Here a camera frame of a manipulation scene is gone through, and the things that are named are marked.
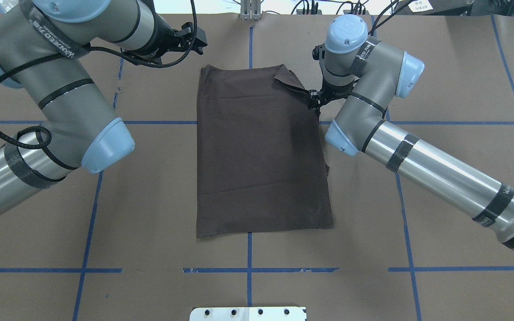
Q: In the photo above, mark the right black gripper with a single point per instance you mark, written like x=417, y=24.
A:
x=314, y=100

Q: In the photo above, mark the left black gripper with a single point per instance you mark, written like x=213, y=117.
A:
x=159, y=34

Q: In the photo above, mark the dark brown t-shirt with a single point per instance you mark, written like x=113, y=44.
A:
x=260, y=162

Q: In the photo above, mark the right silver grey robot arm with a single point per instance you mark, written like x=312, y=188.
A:
x=367, y=73

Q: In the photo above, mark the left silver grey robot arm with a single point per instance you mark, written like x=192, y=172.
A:
x=41, y=43

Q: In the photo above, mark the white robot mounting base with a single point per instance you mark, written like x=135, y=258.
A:
x=263, y=313

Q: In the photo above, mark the aluminium frame post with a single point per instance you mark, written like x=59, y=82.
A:
x=250, y=10

